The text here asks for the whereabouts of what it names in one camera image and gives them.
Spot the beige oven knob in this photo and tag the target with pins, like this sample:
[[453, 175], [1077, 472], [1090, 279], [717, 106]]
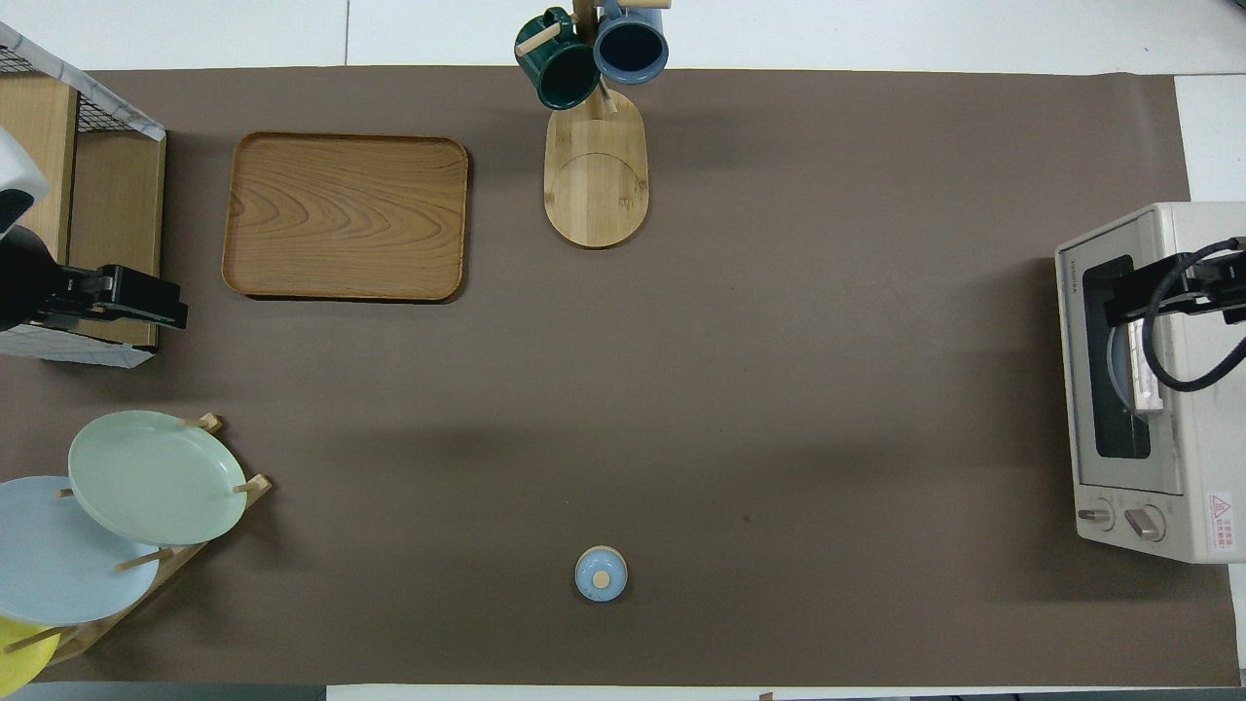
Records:
[[1096, 516], [1145, 524]]

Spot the dark green mug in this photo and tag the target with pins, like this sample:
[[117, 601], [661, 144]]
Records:
[[574, 78]]

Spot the beige toaster oven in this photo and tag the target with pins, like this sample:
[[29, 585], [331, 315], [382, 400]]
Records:
[[1207, 438]]

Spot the wooden two-tier shelf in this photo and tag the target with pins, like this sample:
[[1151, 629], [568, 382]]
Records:
[[117, 224]]

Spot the pale green plate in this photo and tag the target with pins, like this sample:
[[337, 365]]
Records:
[[156, 477]]

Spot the yellow plate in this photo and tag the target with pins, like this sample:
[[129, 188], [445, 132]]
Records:
[[19, 662]]

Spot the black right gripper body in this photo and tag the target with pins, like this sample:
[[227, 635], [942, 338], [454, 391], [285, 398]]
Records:
[[1217, 287]]

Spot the wooden mug tree stand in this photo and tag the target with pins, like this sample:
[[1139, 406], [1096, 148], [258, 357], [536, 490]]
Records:
[[594, 195]]

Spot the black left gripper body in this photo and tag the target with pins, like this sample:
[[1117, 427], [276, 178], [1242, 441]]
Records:
[[29, 282]]

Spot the brown table mat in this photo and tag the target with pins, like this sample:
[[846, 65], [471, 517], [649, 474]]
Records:
[[779, 389]]

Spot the rectangular wooden tray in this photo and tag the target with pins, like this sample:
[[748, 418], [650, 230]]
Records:
[[341, 214]]

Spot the wooden plate rack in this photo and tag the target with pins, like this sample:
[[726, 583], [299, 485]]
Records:
[[255, 484]]

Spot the blue mug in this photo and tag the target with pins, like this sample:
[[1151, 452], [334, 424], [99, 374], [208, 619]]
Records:
[[631, 49]]

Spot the small blue lidded jar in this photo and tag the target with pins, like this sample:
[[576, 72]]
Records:
[[589, 584]]

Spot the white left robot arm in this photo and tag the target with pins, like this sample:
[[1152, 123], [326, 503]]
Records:
[[15, 166]]

